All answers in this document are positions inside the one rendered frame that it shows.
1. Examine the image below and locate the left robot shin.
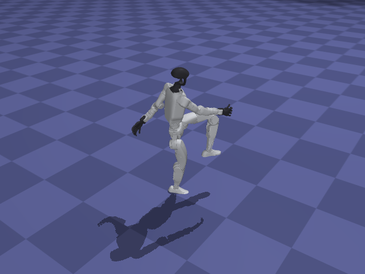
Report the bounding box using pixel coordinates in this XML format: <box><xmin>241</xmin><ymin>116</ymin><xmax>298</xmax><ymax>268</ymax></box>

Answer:
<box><xmin>206</xmin><ymin>119</ymin><xmax>219</xmax><ymax>152</ymax></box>

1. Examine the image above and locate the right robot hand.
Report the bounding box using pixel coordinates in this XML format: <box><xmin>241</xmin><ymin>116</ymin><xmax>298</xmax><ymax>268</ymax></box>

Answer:
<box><xmin>218</xmin><ymin>104</ymin><xmax>232</xmax><ymax>116</ymax></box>

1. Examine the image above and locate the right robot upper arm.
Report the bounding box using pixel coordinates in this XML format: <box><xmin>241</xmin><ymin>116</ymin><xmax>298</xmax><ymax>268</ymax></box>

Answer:
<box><xmin>176</xmin><ymin>96</ymin><xmax>204</xmax><ymax>115</ymax></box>

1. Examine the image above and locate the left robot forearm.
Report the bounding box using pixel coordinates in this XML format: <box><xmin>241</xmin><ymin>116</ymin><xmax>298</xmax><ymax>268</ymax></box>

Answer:
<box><xmin>143</xmin><ymin>102</ymin><xmax>158</xmax><ymax>122</ymax></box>

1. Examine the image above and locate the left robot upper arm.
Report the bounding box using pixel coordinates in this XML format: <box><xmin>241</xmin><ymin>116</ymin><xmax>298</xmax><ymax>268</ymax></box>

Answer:
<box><xmin>155</xmin><ymin>83</ymin><xmax>172</xmax><ymax>109</ymax></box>

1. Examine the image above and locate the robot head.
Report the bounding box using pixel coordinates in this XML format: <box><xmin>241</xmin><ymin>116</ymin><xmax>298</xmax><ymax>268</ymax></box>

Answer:
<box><xmin>169</xmin><ymin>67</ymin><xmax>189</xmax><ymax>93</ymax></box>

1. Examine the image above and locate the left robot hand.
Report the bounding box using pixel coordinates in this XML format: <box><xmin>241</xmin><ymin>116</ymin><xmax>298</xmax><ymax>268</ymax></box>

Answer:
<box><xmin>132</xmin><ymin>115</ymin><xmax>146</xmax><ymax>136</ymax></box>

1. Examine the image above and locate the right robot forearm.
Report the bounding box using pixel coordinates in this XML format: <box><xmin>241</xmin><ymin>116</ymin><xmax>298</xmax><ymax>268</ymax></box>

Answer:
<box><xmin>200</xmin><ymin>107</ymin><xmax>223</xmax><ymax>116</ymax></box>

